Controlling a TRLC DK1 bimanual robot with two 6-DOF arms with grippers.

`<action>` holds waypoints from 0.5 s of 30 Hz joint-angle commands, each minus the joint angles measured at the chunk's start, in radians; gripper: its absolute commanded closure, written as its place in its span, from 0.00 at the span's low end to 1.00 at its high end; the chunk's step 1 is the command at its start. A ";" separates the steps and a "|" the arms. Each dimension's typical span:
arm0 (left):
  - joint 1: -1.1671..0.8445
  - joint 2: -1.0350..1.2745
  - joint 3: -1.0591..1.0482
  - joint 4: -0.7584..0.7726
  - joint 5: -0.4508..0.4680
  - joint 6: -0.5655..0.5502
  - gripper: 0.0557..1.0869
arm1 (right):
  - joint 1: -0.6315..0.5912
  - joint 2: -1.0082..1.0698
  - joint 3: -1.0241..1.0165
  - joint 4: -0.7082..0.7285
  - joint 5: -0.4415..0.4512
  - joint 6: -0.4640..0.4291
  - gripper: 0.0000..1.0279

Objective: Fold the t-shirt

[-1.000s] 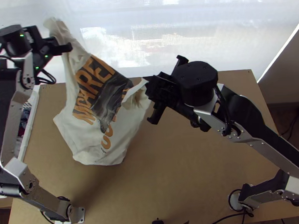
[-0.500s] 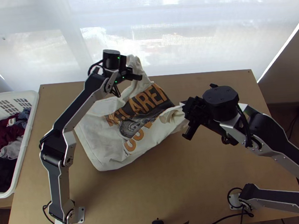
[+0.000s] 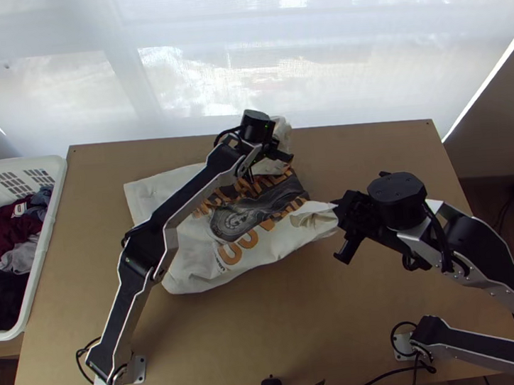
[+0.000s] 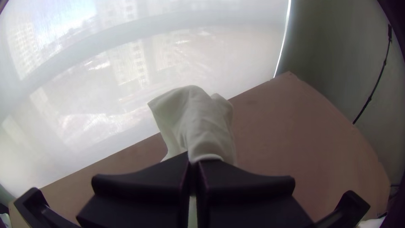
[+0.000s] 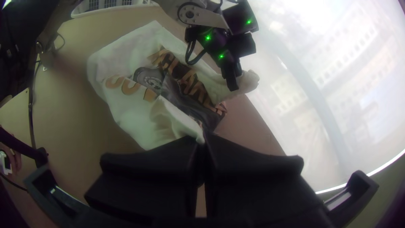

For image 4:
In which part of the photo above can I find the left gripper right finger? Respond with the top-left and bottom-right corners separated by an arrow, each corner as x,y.
193,159 -> 316,228

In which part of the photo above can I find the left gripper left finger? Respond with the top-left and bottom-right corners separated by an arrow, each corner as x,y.
76,151 -> 192,228

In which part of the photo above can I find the white t-shirt with orange print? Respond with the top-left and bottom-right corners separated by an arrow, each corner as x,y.
147,84 -> 238,167

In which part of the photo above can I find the black cable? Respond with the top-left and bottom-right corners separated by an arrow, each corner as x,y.
352,24 -> 394,125

